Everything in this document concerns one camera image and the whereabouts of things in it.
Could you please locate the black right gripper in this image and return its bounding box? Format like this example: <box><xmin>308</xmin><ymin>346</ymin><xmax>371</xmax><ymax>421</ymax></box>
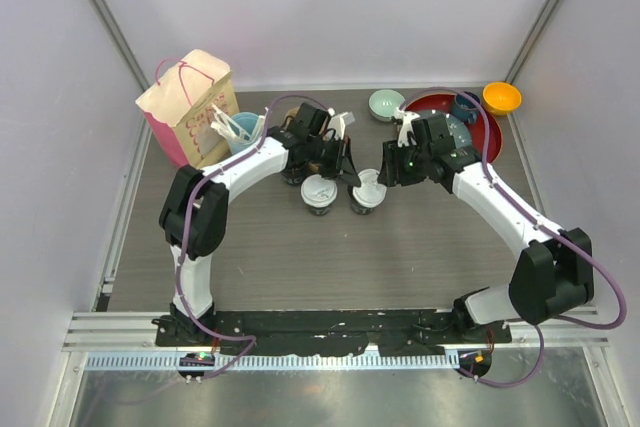
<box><xmin>378</xmin><ymin>138</ymin><xmax>431</xmax><ymax>187</ymax></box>

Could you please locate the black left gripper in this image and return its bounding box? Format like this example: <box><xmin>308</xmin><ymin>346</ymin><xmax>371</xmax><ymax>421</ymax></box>
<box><xmin>306</xmin><ymin>135</ymin><xmax>361</xmax><ymax>187</ymax></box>

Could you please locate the single white cup lid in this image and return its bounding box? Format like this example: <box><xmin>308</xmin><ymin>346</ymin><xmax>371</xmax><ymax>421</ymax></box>
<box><xmin>301</xmin><ymin>174</ymin><xmax>338</xmax><ymax>201</ymax></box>

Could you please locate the black paper coffee cup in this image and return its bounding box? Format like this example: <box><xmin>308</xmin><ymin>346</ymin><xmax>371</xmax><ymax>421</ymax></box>
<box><xmin>350</xmin><ymin>192</ymin><xmax>384</xmax><ymax>215</ymax></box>

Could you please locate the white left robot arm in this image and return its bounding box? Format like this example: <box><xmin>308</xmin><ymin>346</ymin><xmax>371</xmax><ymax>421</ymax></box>
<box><xmin>159</xmin><ymin>102</ymin><xmax>361</xmax><ymax>346</ymax></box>

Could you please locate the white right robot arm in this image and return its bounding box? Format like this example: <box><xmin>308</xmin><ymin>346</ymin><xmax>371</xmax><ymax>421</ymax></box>
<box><xmin>378</xmin><ymin>111</ymin><xmax>594</xmax><ymax>342</ymax></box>

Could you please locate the brown cardboard cup carrier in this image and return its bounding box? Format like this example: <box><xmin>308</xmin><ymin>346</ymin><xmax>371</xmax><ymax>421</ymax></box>
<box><xmin>283</xmin><ymin>103</ymin><xmax>329</xmax><ymax>162</ymax></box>

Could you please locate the dark blue ceramic plate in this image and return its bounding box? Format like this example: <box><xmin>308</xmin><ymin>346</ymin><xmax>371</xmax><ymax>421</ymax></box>
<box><xmin>419</xmin><ymin>109</ymin><xmax>472</xmax><ymax>148</ymax></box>

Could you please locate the red round tray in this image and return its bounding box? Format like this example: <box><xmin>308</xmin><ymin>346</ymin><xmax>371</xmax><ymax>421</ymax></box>
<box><xmin>406</xmin><ymin>94</ymin><xmax>503</xmax><ymax>163</ymax></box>

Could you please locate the dark blue ceramic mug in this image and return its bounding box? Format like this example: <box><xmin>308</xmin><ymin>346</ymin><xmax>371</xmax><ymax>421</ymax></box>
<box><xmin>450</xmin><ymin>91</ymin><xmax>481</xmax><ymax>125</ymax></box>

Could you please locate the mint green ceramic bowl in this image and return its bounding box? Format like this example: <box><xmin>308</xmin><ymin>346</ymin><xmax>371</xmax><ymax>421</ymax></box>
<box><xmin>368</xmin><ymin>89</ymin><xmax>405</xmax><ymax>123</ymax></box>

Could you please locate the orange bowl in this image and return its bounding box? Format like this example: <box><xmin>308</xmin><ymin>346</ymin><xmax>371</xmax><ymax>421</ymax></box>
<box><xmin>482</xmin><ymin>82</ymin><xmax>522</xmax><ymax>116</ymax></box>

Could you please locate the light blue straw cup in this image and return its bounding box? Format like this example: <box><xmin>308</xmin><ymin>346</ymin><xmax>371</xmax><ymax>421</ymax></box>
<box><xmin>227</xmin><ymin>112</ymin><xmax>265</xmax><ymax>155</ymax></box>

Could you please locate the pink kraft paper bag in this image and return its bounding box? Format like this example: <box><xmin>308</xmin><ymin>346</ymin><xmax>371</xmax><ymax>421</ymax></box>
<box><xmin>136</xmin><ymin>49</ymin><xmax>239</xmax><ymax>168</ymax></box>

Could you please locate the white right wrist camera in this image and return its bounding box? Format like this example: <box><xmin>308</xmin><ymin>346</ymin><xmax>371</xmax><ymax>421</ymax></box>
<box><xmin>392</xmin><ymin>107</ymin><xmax>420</xmax><ymax>147</ymax></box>

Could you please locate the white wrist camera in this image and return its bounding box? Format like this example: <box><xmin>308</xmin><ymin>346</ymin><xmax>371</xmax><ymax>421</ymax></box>
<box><xmin>392</xmin><ymin>107</ymin><xmax>420</xmax><ymax>147</ymax></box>
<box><xmin>325</xmin><ymin>112</ymin><xmax>355</xmax><ymax>140</ymax></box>

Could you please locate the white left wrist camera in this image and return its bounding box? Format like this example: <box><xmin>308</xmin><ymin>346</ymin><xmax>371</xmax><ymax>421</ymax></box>
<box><xmin>325</xmin><ymin>112</ymin><xmax>355</xmax><ymax>140</ymax></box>

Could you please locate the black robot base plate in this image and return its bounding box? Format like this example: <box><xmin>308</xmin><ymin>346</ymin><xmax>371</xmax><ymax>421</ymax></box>
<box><xmin>152</xmin><ymin>309</ymin><xmax>512</xmax><ymax>357</ymax></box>

